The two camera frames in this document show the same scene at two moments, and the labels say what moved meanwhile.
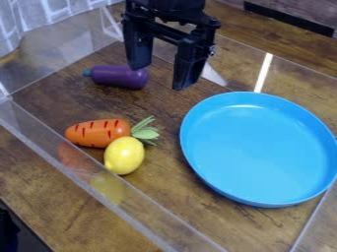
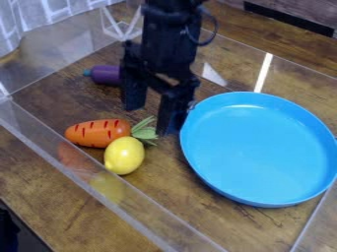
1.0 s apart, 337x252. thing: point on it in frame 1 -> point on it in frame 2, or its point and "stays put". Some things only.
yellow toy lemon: (124, 155) stays put
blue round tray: (259, 149) stays put
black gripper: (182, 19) -> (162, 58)
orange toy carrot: (95, 132) stays put
